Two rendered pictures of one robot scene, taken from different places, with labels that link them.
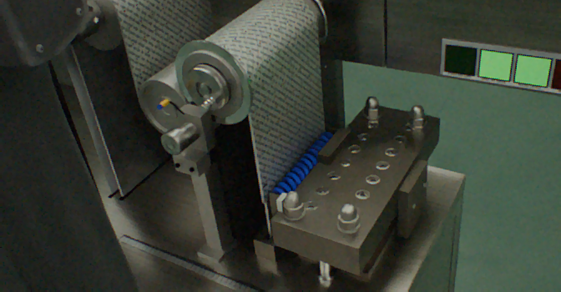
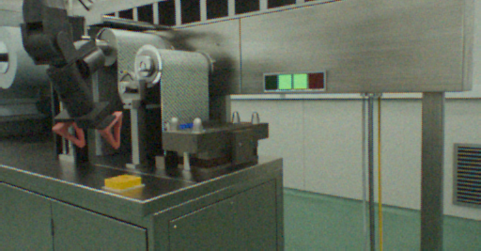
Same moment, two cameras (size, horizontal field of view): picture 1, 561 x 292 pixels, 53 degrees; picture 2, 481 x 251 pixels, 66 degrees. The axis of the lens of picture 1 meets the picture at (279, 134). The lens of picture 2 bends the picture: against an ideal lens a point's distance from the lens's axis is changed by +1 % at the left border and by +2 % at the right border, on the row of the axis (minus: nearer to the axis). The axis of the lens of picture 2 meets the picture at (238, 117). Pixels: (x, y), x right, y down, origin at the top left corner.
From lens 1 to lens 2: 0.75 m
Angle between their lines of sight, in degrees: 29
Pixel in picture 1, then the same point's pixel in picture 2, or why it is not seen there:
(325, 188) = not seen: hidden behind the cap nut
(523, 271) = not seen: outside the picture
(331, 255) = (185, 145)
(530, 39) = (298, 66)
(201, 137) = (138, 91)
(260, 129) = (166, 90)
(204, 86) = (143, 63)
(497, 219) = not seen: outside the picture
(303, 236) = (175, 136)
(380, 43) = (239, 82)
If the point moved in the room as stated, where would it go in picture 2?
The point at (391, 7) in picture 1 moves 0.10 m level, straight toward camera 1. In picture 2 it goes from (242, 62) to (235, 60)
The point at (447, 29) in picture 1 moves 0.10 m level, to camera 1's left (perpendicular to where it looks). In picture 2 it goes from (265, 69) to (239, 69)
